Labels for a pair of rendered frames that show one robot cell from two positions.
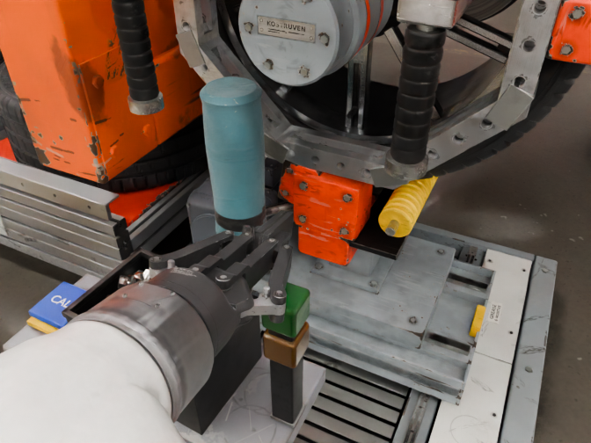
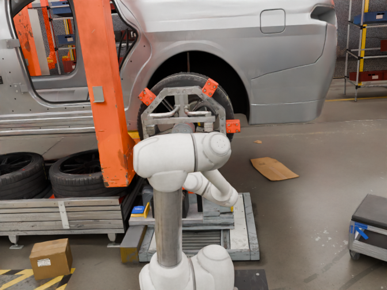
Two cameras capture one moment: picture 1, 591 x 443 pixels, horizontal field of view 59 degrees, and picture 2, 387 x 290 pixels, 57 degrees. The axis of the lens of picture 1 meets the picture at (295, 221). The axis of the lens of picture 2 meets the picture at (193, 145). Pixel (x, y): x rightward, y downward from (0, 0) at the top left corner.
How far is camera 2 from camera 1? 158 cm
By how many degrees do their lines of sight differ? 26
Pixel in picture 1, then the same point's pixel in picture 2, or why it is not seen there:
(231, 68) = not seen: hidden behind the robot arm
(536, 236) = (241, 190)
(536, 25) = (223, 128)
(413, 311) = (214, 206)
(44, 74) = (113, 159)
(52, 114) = (113, 170)
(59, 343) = not seen: hidden behind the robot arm
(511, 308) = (240, 206)
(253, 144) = not seen: hidden behind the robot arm
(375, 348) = (207, 220)
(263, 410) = (195, 212)
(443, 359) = (226, 217)
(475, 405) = (238, 228)
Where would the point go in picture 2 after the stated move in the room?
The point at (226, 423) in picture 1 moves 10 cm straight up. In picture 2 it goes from (189, 216) to (188, 200)
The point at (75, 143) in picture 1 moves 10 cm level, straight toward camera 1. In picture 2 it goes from (120, 176) to (129, 180)
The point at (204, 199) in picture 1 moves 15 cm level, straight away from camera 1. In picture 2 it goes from (147, 190) to (138, 183)
